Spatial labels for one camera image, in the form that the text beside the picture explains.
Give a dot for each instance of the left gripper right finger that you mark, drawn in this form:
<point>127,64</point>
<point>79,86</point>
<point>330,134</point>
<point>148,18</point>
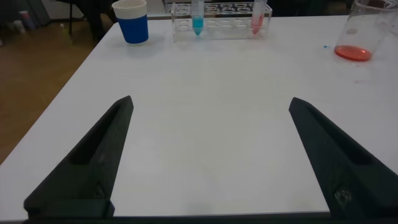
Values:
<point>348,168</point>

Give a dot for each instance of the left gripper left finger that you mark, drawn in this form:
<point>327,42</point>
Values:
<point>90,168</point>

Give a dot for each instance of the blue pigment test tube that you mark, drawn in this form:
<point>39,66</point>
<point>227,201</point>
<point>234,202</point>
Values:
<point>197,23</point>

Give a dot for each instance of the clear glass beaker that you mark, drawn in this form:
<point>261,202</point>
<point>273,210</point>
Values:
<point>353,53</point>

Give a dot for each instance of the pale red pigment test tube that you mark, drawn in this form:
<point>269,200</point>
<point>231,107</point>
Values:
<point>257,21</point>

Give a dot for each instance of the clear acrylic tube rack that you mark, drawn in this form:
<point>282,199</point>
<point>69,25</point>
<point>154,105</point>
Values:
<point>224,28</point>

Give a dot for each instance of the blue white paper cup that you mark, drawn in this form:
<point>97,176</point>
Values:
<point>133,28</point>

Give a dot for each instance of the small white cup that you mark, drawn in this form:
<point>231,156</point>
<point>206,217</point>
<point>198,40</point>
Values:
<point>18,27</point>

